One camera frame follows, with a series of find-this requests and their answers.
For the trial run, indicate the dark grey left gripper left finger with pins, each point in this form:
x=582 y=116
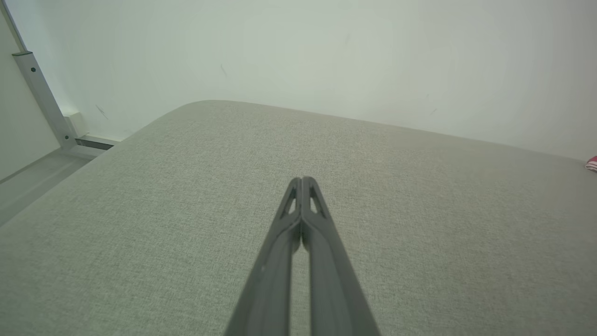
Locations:
x=270 y=280

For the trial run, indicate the white wall baseboard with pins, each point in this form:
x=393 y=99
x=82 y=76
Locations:
x=100 y=140

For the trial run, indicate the grey metal frame post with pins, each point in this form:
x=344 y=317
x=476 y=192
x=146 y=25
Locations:
x=39 y=91

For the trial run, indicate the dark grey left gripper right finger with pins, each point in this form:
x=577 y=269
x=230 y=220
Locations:
x=333 y=284

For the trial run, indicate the red jersey number 23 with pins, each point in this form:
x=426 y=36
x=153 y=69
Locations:
x=592 y=164

